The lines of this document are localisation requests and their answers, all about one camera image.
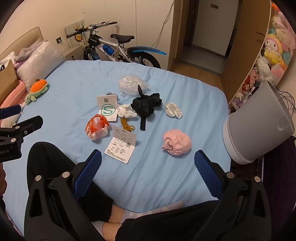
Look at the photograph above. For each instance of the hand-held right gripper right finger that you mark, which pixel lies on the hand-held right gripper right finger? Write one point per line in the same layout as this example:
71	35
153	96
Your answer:
207	171

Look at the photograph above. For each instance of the white tissue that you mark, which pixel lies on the white tissue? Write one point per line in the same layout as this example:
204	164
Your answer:
124	111

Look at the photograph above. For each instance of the yellow lion ornament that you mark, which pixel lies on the yellow lion ornament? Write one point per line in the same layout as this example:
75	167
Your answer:
79	37

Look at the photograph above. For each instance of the pink striped blanket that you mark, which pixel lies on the pink striped blanket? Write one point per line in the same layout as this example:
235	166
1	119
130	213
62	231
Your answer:
13	92

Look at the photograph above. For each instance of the orange and green turtle plush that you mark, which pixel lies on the orange and green turtle plush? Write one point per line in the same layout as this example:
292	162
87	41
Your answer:
39	88

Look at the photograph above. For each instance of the pile of plush toys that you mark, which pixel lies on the pile of plush toys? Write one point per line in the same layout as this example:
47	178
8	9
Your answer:
275	51

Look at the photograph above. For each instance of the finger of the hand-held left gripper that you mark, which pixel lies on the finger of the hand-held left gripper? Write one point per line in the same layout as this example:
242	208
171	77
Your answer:
27	122
9	110

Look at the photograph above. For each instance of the light purple blanket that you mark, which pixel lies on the light purple blanket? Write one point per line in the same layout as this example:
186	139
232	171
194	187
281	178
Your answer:
25	52

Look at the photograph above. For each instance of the white pillow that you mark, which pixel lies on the white pillow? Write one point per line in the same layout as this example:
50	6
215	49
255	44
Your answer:
41	60

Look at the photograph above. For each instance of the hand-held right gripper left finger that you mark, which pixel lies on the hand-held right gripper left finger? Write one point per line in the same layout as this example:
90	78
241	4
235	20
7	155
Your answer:
89	171

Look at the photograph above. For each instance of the wooden door frame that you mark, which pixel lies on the wooden door frame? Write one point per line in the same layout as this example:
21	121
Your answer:
173	34

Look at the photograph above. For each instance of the silver and blue bicycle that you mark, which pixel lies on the silver and blue bicycle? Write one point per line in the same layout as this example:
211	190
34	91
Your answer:
120	49

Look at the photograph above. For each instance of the clear acrylic wall board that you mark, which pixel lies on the clear acrylic wall board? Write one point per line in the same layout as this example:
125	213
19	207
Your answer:
71	27

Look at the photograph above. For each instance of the crumpled white plastic film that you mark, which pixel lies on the crumpled white plastic film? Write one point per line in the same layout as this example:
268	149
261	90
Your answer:
172	110

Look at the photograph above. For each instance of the brown paper bag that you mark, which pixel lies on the brown paper bag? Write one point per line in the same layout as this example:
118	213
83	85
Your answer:
8	78

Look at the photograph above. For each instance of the beige nightstand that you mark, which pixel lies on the beige nightstand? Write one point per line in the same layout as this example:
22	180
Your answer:
74	53

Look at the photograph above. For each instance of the grey trash can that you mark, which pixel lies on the grey trash can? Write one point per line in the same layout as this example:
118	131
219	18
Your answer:
254	122

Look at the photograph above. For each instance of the white card with green logo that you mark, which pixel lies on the white card with green logo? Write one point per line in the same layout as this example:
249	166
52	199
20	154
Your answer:
107	109

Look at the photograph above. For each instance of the clear bubble wrap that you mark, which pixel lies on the clear bubble wrap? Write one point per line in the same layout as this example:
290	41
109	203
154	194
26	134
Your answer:
129	84

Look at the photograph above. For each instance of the orange and white plastic bag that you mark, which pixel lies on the orange and white plastic bag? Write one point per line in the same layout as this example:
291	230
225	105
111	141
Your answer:
96	125

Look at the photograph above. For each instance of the person's right leg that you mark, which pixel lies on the person's right leg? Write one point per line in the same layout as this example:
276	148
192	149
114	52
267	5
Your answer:
173	222

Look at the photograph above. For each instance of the pink shower cap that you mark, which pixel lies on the pink shower cap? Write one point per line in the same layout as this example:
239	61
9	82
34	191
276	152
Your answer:
178	141

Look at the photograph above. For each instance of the black fabric bag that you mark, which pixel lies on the black fabric bag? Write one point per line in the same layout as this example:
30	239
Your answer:
143	106

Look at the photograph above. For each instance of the beige headboard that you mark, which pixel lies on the beige headboard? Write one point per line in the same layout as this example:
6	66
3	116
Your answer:
27	37

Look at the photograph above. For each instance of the wall socket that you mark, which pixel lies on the wall socket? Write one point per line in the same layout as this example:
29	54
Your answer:
59	40

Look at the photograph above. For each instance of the yellow rubber bands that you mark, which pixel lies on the yellow rubber bands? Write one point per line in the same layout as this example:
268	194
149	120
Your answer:
126	124

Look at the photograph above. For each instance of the wooden wardrobe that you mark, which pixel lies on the wooden wardrobe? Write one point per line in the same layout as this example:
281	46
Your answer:
245	58

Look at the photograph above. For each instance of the crumpled grey cloth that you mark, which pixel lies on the crumpled grey cloth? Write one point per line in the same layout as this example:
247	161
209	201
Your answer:
109	93

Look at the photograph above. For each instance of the white instruction leaflet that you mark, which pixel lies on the white instruction leaflet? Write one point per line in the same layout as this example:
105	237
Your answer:
119	148

